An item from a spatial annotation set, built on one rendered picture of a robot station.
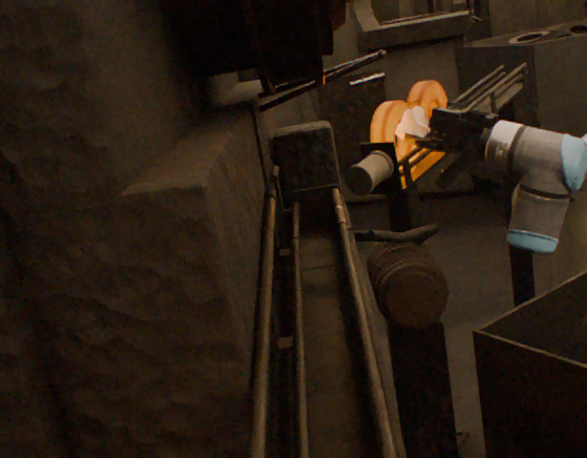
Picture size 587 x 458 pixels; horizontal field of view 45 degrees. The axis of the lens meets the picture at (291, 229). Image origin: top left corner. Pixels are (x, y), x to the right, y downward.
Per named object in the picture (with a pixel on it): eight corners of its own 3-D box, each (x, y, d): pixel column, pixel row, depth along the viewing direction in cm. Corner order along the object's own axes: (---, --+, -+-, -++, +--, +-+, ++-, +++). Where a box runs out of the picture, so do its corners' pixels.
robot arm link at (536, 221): (553, 243, 137) (570, 183, 133) (555, 263, 127) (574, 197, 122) (504, 233, 139) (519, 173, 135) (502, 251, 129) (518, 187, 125)
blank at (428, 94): (399, 93, 147) (414, 92, 145) (429, 73, 158) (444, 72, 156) (412, 162, 152) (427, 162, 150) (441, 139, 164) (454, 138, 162)
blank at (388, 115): (362, 114, 136) (377, 113, 134) (397, 93, 147) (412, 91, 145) (379, 190, 141) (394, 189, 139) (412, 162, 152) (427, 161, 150)
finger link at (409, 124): (392, 103, 141) (435, 113, 136) (389, 131, 143) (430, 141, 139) (385, 106, 138) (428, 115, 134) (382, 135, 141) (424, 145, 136)
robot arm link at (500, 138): (519, 165, 135) (501, 178, 128) (494, 159, 137) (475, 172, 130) (529, 120, 131) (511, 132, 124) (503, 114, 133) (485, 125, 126)
